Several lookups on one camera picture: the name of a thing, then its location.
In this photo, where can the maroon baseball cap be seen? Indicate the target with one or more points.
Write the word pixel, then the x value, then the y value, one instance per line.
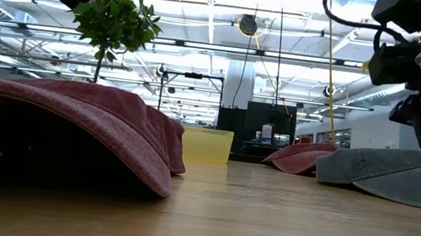
pixel 114 123
pixel 301 156

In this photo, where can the black background equipment cabinet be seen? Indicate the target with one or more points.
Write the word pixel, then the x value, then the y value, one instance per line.
pixel 274 115

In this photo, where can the white background container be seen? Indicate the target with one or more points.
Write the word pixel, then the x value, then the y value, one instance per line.
pixel 266 134

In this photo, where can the yellow translucent plastic bin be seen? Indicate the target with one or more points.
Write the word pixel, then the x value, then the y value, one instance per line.
pixel 207 145

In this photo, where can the green leafy plant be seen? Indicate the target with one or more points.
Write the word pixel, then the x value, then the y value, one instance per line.
pixel 114 19

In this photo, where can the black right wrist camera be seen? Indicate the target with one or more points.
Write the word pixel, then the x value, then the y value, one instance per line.
pixel 393 65

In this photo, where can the black background rig frame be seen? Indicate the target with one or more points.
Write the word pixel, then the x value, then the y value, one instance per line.
pixel 193 75

